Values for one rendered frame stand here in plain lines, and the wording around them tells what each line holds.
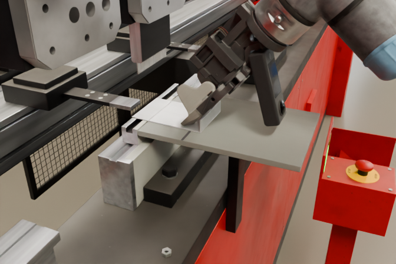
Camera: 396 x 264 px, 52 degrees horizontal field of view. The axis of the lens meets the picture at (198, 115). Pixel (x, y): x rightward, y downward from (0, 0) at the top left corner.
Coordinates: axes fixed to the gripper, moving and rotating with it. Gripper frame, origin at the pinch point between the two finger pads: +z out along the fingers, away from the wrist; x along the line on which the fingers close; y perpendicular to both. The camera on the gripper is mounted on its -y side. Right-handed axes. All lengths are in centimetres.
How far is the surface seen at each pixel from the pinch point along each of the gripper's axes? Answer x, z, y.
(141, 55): 3.8, -2.8, 13.0
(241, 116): -4.2, -3.6, -5.2
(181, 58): -57, 31, 17
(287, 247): -80, 73, -69
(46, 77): 2.9, 17.7, 24.8
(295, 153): 3.6, -10.9, -13.8
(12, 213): -45, 155, 26
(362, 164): -28.9, -2.6, -33.4
